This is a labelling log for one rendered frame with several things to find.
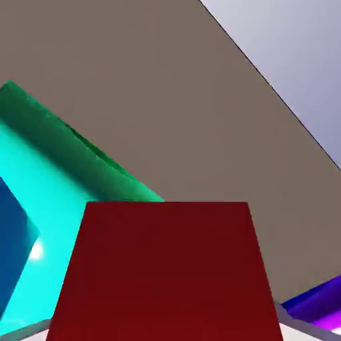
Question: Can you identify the large purple box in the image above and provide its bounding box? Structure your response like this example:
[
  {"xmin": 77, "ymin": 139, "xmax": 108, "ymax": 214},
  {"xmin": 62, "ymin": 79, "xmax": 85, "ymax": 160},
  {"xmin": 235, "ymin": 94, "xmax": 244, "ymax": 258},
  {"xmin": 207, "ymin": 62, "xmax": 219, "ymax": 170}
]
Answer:
[{"xmin": 281, "ymin": 274, "xmax": 341, "ymax": 336}]

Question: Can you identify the large turquoise box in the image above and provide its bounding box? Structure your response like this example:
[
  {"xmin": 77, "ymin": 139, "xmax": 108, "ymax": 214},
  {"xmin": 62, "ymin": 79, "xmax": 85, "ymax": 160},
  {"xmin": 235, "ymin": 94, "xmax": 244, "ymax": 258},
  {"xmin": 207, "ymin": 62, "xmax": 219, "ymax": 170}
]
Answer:
[{"xmin": 0, "ymin": 79, "xmax": 166, "ymax": 337}]

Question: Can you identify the small blue cube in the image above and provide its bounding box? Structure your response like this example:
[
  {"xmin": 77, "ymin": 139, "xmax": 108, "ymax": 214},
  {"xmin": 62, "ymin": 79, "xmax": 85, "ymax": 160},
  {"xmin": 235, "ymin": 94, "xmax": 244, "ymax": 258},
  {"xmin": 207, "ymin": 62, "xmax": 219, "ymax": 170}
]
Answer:
[{"xmin": 0, "ymin": 175, "xmax": 41, "ymax": 318}]

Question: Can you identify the small red cube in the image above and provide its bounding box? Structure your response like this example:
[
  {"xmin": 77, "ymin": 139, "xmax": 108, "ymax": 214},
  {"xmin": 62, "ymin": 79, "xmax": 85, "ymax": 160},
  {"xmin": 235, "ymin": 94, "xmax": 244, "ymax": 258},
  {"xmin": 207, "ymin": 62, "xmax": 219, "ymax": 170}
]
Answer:
[{"xmin": 45, "ymin": 201, "xmax": 285, "ymax": 341}]

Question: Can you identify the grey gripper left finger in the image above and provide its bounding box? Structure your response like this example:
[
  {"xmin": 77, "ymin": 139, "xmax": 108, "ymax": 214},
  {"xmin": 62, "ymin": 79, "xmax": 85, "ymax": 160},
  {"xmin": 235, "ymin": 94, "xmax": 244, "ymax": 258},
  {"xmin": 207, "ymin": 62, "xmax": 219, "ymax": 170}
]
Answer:
[{"xmin": 0, "ymin": 318, "xmax": 52, "ymax": 341}]

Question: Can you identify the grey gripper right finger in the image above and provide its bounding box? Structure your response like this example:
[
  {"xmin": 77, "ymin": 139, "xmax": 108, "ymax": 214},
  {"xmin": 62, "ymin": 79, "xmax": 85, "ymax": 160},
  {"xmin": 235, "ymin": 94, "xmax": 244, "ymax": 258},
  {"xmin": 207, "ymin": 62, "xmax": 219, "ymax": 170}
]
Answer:
[{"xmin": 273, "ymin": 300, "xmax": 341, "ymax": 341}]

